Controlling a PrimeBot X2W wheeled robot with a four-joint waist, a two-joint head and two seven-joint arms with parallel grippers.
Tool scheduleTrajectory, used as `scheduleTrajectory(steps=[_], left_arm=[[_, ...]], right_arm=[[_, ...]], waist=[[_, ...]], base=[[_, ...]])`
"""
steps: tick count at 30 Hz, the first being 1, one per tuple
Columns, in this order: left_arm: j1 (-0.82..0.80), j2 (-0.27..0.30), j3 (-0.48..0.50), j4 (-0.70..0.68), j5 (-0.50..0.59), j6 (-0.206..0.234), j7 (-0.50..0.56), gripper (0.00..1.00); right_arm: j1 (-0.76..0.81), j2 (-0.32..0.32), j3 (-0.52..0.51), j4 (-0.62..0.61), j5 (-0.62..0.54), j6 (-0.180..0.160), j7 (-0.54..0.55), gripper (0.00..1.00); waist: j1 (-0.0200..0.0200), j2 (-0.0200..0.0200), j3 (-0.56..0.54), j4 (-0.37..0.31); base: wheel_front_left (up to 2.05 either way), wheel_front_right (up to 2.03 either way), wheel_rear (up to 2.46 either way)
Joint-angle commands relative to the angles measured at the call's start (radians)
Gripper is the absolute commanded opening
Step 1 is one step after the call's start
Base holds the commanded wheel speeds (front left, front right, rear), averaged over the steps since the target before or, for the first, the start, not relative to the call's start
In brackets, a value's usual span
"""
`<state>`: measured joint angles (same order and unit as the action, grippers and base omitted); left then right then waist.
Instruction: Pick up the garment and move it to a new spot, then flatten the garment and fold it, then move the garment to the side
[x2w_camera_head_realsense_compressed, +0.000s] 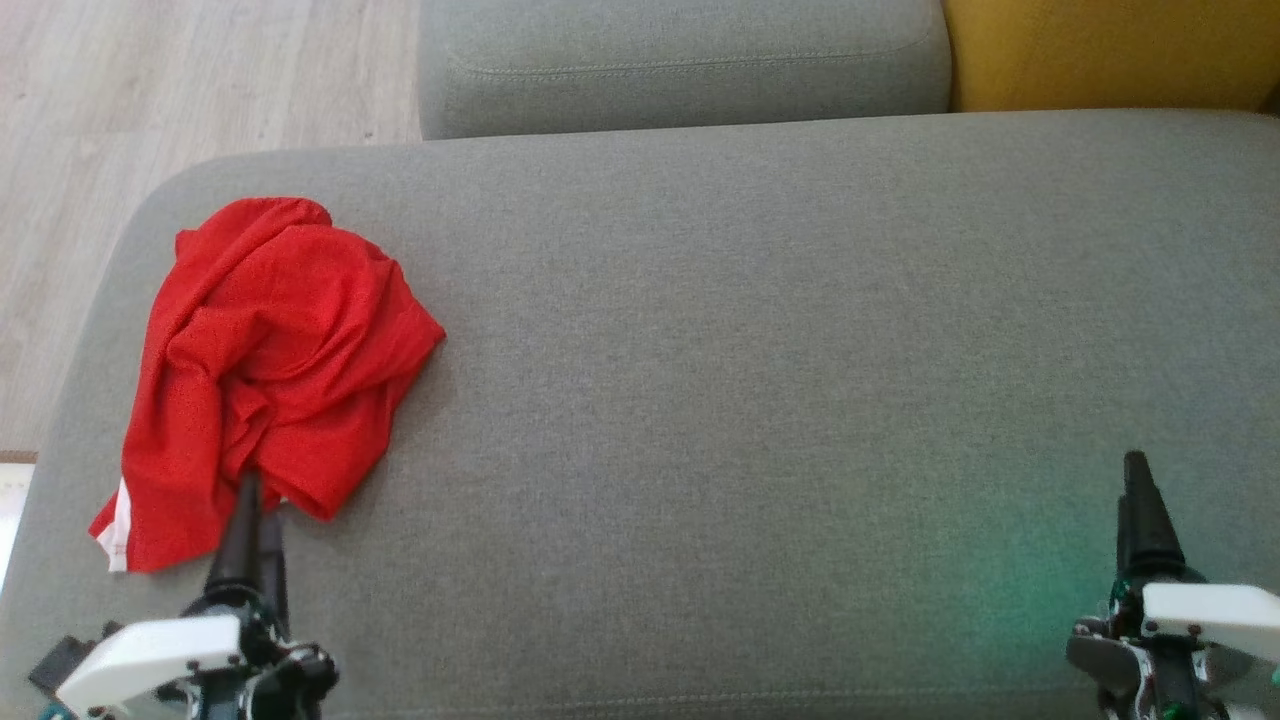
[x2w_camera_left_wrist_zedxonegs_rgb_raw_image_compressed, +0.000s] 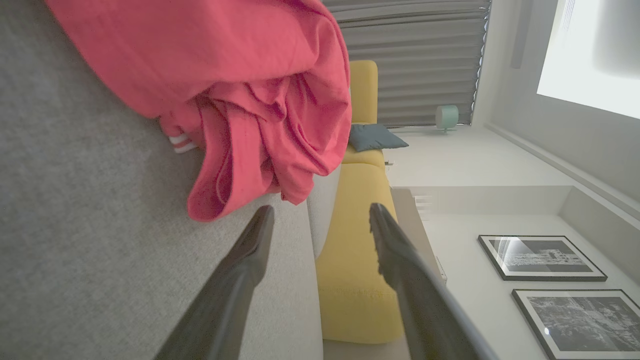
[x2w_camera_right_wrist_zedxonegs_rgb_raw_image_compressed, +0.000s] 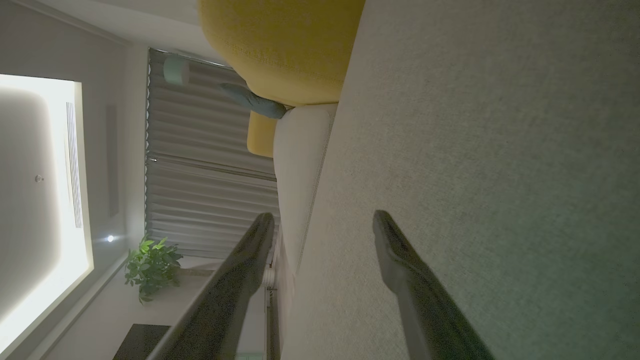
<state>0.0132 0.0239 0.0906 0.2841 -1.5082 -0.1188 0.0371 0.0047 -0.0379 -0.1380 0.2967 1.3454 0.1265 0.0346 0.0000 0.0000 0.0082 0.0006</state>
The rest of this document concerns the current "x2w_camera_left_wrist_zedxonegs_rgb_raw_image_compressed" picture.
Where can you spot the grey pleated curtain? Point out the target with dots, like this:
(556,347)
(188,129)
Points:
(420,60)

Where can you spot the red basketball jersey white trim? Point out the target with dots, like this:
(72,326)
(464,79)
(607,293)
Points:
(225,75)

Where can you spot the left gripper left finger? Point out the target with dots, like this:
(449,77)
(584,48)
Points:
(225,305)

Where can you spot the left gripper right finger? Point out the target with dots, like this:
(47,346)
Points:
(425,310)

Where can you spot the pale green lamp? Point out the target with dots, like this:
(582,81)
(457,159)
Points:
(446,117)

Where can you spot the teal throw cushion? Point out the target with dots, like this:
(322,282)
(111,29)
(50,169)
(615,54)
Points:
(372,137)

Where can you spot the grey sofa seat cushion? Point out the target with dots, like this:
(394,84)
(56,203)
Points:
(325,210)

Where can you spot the black framed picture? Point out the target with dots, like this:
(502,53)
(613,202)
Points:
(540,257)
(585,320)

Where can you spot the yellow sofa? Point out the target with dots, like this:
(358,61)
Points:
(357,270)

